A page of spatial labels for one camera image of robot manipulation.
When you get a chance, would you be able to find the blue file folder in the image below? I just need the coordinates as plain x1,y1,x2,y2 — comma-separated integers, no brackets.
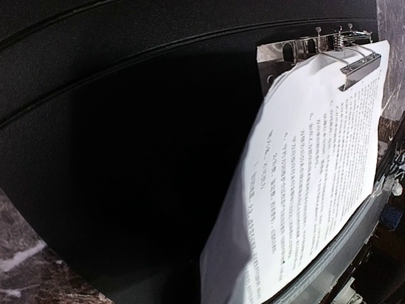
1,1,377,303

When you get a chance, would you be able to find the stapled text document stack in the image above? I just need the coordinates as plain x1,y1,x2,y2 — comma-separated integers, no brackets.
200,41,390,303

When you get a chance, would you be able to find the silver folder spring clip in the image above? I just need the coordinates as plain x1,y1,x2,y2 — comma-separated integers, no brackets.
256,23,382,96

